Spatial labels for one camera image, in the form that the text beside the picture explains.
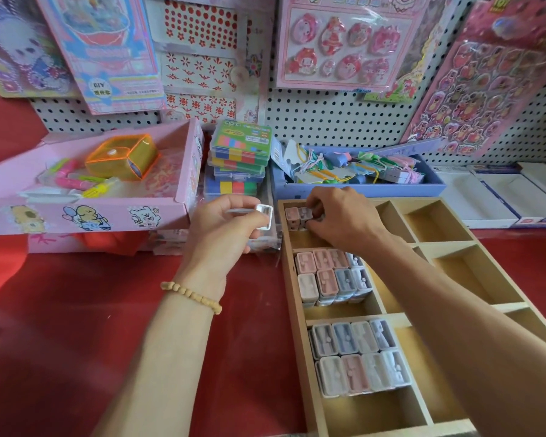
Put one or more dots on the white pegboard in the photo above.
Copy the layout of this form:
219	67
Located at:
328	113

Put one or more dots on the wooden compartment tray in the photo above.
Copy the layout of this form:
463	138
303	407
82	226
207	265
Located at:
437	268

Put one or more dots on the lilac sticker pack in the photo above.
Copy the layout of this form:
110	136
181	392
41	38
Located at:
23	45

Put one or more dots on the red folded cloth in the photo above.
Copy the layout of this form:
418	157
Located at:
118	245

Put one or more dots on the pink tray of trinkets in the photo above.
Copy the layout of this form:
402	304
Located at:
82	214

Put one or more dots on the pastel cartoon sticker pack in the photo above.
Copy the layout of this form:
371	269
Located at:
105	50

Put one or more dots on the pink sticker pack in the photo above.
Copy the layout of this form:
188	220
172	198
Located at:
346	41
487	86

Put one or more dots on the person's right hand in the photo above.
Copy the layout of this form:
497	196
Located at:
346	221

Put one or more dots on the yellow orange toy box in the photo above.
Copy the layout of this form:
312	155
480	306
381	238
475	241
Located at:
120	157

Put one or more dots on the person's right forearm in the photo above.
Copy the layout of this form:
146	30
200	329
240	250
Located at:
482	332

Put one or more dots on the blue box of trinkets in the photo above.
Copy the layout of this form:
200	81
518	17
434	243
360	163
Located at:
346	188

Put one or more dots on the red display counter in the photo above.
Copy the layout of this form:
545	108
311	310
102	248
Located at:
55	341

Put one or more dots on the red patterned sticker sheet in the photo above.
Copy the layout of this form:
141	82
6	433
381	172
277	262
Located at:
200	59

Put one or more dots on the person's left hand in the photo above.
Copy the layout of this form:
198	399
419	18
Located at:
214	245

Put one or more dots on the stack of colourful packs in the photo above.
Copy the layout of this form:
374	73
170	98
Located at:
238	145

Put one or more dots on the person's left forearm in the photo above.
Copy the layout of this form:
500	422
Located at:
164	368

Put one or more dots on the white tray box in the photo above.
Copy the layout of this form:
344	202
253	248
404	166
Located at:
532	195
469	200

